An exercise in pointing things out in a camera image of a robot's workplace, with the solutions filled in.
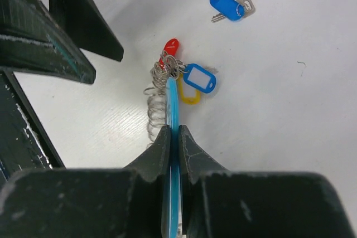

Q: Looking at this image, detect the key with blue tag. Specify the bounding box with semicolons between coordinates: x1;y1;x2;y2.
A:
209;0;255;23

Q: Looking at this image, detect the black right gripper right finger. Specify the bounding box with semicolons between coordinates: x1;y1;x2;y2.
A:
178;125;355;237

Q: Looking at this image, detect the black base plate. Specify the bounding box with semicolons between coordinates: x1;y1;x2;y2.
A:
1;71;65;185

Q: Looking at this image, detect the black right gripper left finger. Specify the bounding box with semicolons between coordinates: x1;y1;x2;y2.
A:
1;127;171;237

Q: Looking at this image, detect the key with red tag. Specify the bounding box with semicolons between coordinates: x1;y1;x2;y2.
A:
158;38;180;69

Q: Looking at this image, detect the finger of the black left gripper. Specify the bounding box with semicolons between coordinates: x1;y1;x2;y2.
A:
1;0;96;84
49;0;124;62

